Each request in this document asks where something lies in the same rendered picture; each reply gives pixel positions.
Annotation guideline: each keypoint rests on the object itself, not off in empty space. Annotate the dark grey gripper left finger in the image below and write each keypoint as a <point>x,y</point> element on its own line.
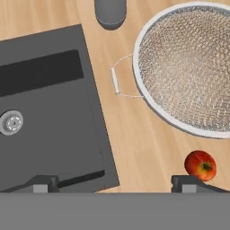
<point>42,182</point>

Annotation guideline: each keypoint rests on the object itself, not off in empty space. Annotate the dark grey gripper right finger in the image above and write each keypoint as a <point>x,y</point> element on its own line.
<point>187,182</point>

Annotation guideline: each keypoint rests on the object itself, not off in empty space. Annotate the red apple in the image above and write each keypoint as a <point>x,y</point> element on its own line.
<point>200,165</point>

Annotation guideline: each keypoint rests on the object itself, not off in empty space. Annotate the silver sink drain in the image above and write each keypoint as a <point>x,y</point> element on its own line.
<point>11,122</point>

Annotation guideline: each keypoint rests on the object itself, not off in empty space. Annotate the dark grey sink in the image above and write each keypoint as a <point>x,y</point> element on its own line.
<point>51,113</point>

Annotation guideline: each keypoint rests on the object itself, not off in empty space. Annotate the silver mesh colander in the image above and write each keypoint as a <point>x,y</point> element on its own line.
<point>185,68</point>

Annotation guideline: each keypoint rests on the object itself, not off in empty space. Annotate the dark grey cylinder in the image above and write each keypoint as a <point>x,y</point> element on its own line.
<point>110,13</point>

